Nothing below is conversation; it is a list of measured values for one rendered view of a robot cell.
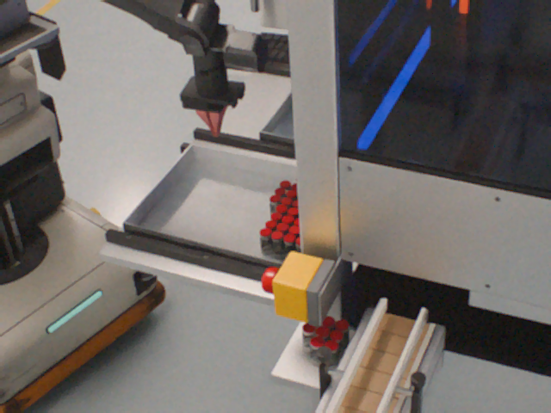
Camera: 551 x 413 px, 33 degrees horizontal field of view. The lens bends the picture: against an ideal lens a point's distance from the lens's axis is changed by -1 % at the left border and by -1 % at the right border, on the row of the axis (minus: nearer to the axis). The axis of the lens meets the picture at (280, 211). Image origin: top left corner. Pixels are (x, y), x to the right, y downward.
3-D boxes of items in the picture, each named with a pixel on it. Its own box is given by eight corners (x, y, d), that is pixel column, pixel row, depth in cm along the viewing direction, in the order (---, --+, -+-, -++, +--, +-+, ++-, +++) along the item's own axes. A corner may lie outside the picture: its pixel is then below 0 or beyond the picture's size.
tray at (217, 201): (354, 193, 172) (354, 177, 170) (299, 283, 154) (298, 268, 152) (193, 157, 184) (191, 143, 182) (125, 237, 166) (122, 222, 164)
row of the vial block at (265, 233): (310, 196, 172) (309, 176, 169) (270, 257, 159) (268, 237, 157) (300, 194, 173) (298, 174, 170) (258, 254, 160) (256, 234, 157)
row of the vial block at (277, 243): (321, 199, 171) (320, 179, 168) (281, 260, 159) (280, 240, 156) (310, 196, 172) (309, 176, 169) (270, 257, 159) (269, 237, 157)
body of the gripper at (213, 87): (235, 111, 159) (232, 75, 154) (179, 104, 161) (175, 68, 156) (246, 90, 163) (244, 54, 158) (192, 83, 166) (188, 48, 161)
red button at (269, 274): (293, 285, 140) (292, 265, 138) (282, 302, 137) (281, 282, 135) (269, 279, 142) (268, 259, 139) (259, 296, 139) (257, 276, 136)
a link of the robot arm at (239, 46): (194, -9, 150) (176, 33, 147) (260, -1, 147) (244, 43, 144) (210, 34, 160) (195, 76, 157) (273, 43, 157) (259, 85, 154)
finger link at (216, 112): (223, 147, 165) (219, 104, 158) (186, 142, 166) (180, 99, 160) (235, 126, 169) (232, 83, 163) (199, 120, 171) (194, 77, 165)
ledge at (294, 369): (385, 346, 145) (385, 337, 144) (356, 406, 136) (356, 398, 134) (302, 323, 149) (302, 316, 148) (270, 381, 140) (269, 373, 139)
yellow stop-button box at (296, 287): (337, 295, 140) (336, 260, 136) (318, 328, 135) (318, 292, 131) (290, 284, 143) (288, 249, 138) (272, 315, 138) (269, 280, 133)
